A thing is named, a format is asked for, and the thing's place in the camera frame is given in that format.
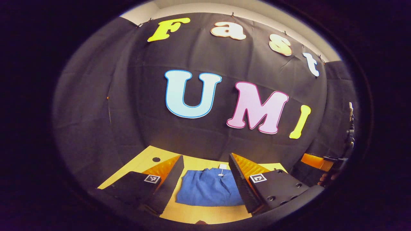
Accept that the blue corduroy shirt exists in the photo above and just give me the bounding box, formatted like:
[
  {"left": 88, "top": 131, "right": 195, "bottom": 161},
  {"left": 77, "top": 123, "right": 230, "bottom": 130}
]
[{"left": 175, "top": 167, "right": 245, "bottom": 207}]

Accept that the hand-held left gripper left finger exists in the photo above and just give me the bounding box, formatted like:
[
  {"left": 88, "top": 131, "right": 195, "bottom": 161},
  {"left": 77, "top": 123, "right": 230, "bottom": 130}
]
[{"left": 102, "top": 155, "right": 185, "bottom": 215}]

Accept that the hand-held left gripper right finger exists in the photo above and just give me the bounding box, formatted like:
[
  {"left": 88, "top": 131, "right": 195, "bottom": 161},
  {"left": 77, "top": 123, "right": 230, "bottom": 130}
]
[{"left": 228, "top": 153, "right": 311, "bottom": 214}]

